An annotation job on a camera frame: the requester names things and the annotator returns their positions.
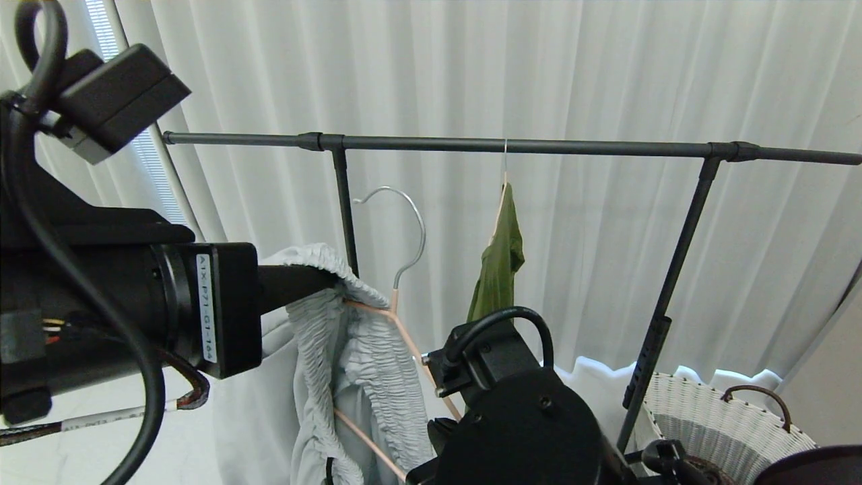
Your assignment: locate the white laundry basket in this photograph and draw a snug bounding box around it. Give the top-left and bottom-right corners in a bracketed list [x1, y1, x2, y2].
[633, 373, 819, 485]

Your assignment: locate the black clothes rack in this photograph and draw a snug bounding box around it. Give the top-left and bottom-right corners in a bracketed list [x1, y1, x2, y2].
[162, 131, 862, 453]

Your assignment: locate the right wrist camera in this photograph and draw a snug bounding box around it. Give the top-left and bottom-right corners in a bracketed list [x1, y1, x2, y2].
[422, 320, 543, 399]

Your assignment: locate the white curtain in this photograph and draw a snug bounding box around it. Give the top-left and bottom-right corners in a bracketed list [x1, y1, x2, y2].
[114, 0, 862, 405]
[0, 0, 186, 226]

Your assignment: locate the pale grey garment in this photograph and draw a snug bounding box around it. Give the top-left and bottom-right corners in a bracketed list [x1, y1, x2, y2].
[212, 242, 438, 485]

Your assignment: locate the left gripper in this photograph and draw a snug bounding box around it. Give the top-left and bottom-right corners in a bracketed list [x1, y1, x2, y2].
[0, 241, 263, 405]

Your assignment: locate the pink clothes hanger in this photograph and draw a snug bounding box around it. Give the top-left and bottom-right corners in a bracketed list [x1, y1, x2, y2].
[333, 186, 465, 483]
[490, 139, 510, 240]

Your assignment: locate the black cable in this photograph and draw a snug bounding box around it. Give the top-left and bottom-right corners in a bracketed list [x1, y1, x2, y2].
[3, 0, 167, 485]
[441, 306, 555, 370]

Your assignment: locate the green shirt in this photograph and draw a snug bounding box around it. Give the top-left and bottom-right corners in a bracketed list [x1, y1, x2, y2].
[466, 183, 526, 324]

